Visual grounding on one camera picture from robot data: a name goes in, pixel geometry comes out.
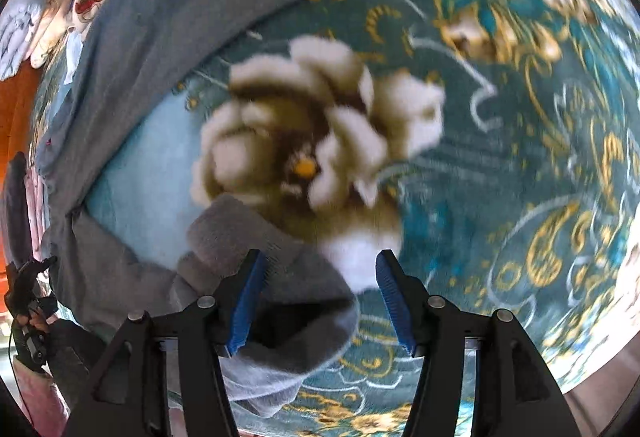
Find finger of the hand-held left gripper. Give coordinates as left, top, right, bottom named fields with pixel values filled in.
left=10, top=256, right=58, bottom=305

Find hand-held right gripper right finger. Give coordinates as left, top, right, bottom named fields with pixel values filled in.
left=374, top=248, right=582, bottom=437

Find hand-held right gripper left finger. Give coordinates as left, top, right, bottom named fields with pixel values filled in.
left=65, top=248, right=267, bottom=437

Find grey sweatshirt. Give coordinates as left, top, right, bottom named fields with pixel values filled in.
left=35, top=0, right=362, bottom=419

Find pink cloth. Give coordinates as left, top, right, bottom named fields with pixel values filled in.
left=12, top=157, right=71, bottom=437

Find dark cloth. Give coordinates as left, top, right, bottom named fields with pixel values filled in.
left=2, top=151, right=33, bottom=265

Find teal floral blanket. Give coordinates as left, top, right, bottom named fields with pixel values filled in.
left=30, top=0, right=640, bottom=437

